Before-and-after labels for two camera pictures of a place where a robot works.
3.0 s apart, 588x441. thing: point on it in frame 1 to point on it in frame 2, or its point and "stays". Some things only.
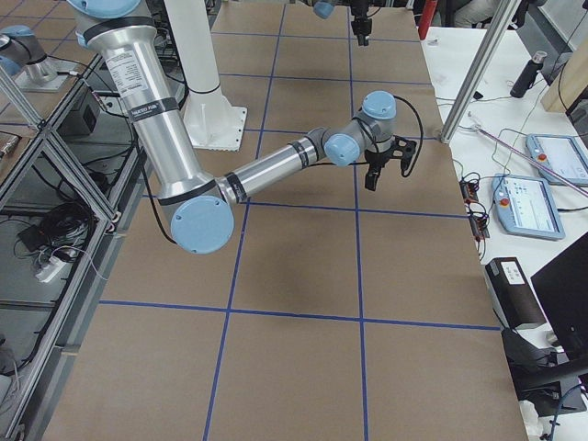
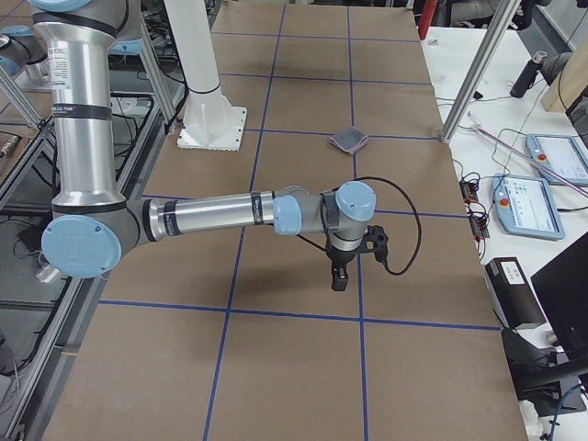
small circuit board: x=478 y=217 stays
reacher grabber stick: x=500 y=140 stays
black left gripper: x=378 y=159 to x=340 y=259
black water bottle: x=527 y=74 stays
